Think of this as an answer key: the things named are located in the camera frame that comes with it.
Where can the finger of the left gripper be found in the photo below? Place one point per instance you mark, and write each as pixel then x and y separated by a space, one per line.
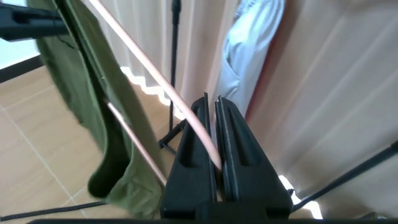
pixel 31 31

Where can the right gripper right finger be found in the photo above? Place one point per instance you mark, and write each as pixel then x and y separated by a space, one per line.
pixel 255 186

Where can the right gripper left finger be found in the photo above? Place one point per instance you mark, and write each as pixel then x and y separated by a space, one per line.
pixel 189 186

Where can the green garment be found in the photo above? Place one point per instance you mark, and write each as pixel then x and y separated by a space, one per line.
pixel 71 77

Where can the pink clothes hanger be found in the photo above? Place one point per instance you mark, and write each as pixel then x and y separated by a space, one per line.
pixel 161 81

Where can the pale grey shorts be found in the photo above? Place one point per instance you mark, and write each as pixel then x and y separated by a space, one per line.
pixel 245 56

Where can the beige curtain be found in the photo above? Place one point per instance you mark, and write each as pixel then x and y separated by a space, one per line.
pixel 326 77

